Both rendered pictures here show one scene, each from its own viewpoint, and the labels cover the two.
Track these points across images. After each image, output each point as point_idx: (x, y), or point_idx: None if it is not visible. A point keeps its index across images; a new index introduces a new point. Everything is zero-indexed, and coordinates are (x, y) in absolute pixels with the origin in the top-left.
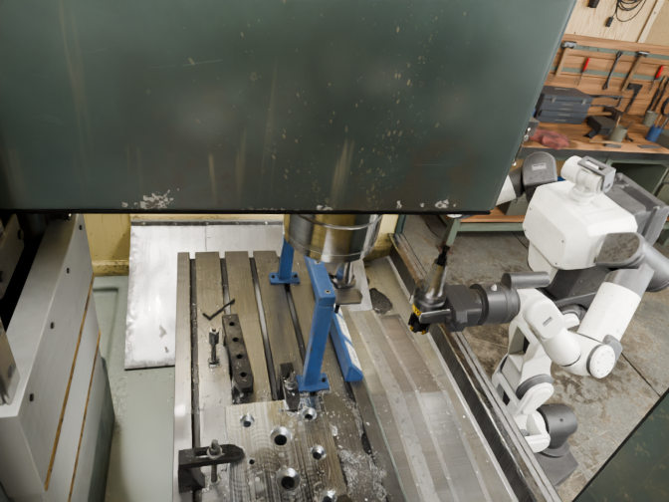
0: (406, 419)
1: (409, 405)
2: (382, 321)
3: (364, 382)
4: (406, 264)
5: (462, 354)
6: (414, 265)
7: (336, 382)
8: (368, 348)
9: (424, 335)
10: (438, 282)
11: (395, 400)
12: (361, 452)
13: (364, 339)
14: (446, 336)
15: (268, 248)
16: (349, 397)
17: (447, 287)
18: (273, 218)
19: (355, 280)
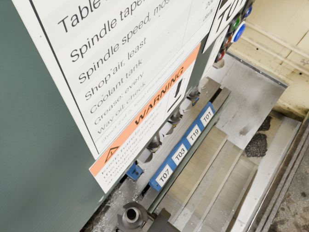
0: (178, 228)
1: (188, 223)
2: (241, 161)
3: (163, 193)
4: (294, 141)
5: (255, 229)
6: (300, 145)
7: (143, 181)
8: (206, 171)
9: (260, 191)
10: (125, 223)
11: (184, 213)
12: (111, 228)
13: (213, 163)
14: (259, 209)
15: (212, 67)
16: (145, 193)
17: (160, 223)
18: (229, 50)
19: (157, 147)
